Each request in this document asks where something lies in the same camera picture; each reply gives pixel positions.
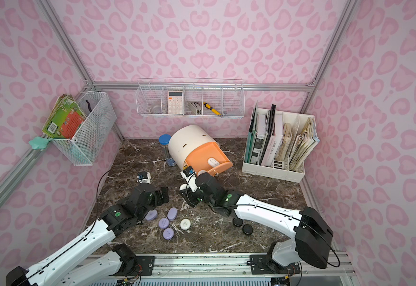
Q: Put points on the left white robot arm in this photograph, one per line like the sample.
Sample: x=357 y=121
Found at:
x=62 y=267

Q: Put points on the white oval earphone case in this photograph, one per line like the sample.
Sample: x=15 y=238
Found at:
x=213 y=162

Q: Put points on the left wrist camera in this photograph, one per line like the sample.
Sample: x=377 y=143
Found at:
x=144 y=177

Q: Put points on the grey stapler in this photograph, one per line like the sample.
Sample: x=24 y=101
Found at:
x=195 y=108

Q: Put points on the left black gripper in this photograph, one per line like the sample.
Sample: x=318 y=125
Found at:
x=161 y=195

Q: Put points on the purple earphone case far left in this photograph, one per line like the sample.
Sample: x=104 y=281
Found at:
x=151 y=215

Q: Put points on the purple earphone case upper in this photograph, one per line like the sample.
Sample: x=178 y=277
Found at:
x=172 y=214

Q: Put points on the white pink book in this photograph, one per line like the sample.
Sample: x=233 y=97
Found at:
x=274 y=141

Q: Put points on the mint green wall hook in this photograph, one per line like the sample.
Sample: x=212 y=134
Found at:
x=39 y=143

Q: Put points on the green red booklet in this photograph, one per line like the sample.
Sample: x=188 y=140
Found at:
x=65 y=119

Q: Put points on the black earphone case lower right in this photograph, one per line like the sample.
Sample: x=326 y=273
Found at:
x=247 y=229

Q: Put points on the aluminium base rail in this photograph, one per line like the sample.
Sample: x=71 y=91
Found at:
x=234 y=269

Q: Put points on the white wire wall shelf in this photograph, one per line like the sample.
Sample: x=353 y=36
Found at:
x=227 y=98

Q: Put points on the white round drawer cabinet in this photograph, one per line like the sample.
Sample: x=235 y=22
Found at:
x=185 y=141

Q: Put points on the black earphone case lower left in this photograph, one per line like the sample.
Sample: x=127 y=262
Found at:
x=237 y=222

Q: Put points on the blue lid pencil jar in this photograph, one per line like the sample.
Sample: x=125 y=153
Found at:
x=164 y=142

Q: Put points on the orange top drawer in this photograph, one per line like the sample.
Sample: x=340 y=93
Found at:
x=208 y=158

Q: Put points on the round metal tin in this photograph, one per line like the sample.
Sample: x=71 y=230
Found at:
x=156 y=109

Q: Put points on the black binder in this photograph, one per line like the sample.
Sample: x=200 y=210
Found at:
x=270 y=122

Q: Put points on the black item in basket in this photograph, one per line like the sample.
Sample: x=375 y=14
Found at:
x=88 y=106

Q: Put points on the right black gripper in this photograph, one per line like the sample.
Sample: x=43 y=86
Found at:
x=196 y=179

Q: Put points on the black earphone case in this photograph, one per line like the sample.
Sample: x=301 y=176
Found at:
x=247 y=229
x=237 y=222

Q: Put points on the purple earphone case middle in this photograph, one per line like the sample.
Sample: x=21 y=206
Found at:
x=164 y=223

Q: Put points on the white round earphone case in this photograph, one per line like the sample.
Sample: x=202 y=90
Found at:
x=185 y=224

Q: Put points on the purple earphone case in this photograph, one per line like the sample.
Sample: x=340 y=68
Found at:
x=151 y=215
x=168 y=233
x=164 y=223
x=172 y=214

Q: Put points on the pink white calculator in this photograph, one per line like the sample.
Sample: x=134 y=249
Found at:
x=175 y=102

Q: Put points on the white file organizer box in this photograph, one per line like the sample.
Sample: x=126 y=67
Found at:
x=271 y=172

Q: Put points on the stack of magazines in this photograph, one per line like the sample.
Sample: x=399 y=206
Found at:
x=296 y=145

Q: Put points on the purple earphone case bottom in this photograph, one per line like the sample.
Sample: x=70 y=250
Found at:
x=168 y=233

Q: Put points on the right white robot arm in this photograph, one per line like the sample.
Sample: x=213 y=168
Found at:
x=309 y=236

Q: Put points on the yellow black utility knife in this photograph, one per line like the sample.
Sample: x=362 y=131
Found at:
x=212 y=109

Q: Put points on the teal green folder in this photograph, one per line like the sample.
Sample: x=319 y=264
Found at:
x=251 y=138

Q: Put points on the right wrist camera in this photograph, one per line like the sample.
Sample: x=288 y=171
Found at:
x=189 y=176

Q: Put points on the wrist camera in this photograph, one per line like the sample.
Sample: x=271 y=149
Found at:
x=189 y=176
x=144 y=177

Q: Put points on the white mesh wall basket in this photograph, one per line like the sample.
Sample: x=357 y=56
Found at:
x=84 y=148

